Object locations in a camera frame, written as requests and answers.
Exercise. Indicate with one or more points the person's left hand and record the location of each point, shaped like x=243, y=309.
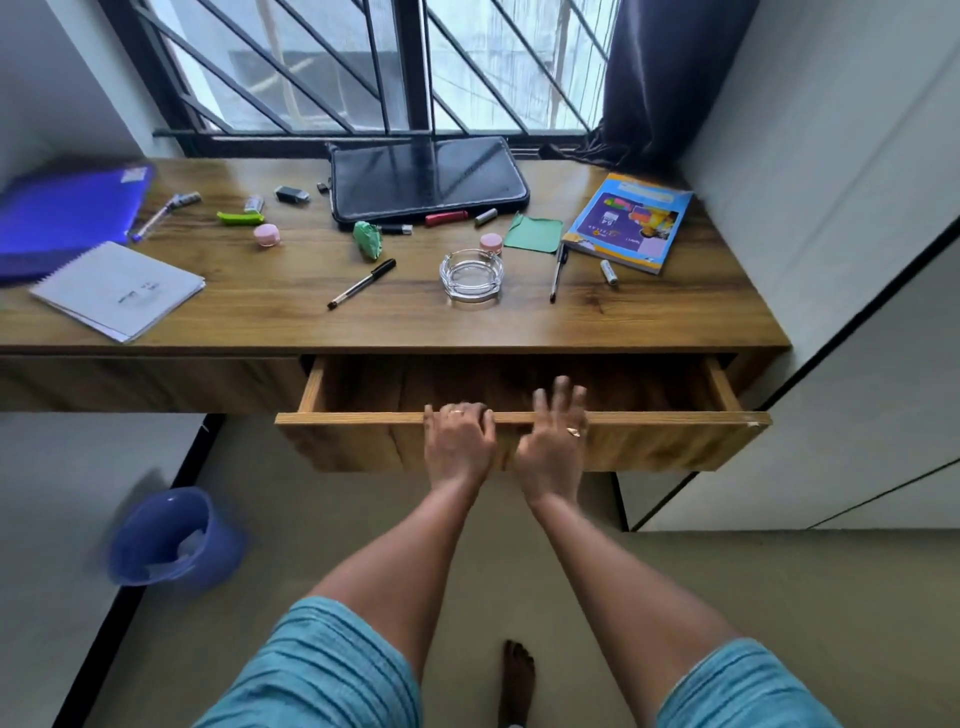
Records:
x=454, y=450

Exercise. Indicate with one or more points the person's right hand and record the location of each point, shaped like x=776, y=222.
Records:
x=551, y=461

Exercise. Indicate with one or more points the person's left thumb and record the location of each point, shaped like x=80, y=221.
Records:
x=488, y=429

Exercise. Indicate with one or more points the person's right middle finger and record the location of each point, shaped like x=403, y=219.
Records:
x=561, y=401

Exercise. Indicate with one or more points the wooden desk drawer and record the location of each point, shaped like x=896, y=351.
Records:
x=660, y=442

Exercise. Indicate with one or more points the person's right forearm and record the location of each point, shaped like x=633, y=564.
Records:
x=615, y=600

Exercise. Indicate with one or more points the person's left forearm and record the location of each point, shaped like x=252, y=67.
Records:
x=409, y=559

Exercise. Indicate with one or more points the black ballpoint pen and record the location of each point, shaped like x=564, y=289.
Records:
x=361, y=284
x=559, y=271

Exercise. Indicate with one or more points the silver battery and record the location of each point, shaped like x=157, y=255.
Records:
x=486, y=217
x=609, y=272

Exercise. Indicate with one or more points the clear glass ashtray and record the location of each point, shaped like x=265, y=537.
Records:
x=471, y=277

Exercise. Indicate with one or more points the green cleaning cloth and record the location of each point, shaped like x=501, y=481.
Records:
x=534, y=234

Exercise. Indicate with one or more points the small pink jar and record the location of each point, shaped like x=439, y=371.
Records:
x=267, y=235
x=491, y=243

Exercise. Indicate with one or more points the colourful blue notebook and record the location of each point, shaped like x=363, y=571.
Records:
x=630, y=221

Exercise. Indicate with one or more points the red lighter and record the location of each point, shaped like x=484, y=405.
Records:
x=446, y=218

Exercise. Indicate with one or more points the wooden desk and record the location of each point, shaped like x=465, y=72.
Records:
x=300, y=315

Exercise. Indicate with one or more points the black flash drive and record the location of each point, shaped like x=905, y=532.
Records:
x=396, y=229

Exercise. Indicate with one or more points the crumpled green wrapper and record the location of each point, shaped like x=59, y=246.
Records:
x=367, y=240

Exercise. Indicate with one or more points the person's bare foot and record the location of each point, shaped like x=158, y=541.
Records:
x=517, y=682

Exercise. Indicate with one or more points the black laptop sleeve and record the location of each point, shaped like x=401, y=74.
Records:
x=427, y=176

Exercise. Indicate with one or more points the white wardrobe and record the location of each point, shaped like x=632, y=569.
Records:
x=825, y=420

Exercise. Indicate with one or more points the teal shirt sleeve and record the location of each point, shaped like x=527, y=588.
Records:
x=322, y=675
x=742, y=690

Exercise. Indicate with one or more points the green plastic cutter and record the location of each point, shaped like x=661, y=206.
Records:
x=240, y=218

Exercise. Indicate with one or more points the crumpled white paper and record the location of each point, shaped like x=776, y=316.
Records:
x=180, y=555

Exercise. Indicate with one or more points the dark blue curtain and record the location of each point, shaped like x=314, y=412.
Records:
x=667, y=82

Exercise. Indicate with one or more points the blue plastic waste bin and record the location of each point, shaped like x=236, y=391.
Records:
x=139, y=536

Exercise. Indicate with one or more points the black window grille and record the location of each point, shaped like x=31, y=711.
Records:
x=411, y=67

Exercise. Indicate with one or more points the white spiral notepad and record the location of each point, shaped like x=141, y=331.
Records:
x=112, y=289

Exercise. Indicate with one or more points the white cabinet with black edge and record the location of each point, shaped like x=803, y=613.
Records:
x=67, y=540

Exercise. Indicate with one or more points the purple plastic folder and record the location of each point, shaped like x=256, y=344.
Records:
x=60, y=217

